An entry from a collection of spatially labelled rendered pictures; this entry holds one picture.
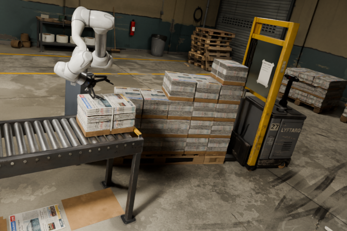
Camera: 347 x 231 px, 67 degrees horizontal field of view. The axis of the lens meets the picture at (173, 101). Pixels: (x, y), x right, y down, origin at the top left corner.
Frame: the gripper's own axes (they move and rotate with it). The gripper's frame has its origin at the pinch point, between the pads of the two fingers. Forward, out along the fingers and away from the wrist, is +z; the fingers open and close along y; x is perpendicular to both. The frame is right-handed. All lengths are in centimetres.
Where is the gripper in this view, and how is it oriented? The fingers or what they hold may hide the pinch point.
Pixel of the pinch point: (107, 91)
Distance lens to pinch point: 206.3
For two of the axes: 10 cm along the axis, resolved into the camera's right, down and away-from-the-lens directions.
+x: 5.5, 3.7, -7.5
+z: 6.6, 3.7, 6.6
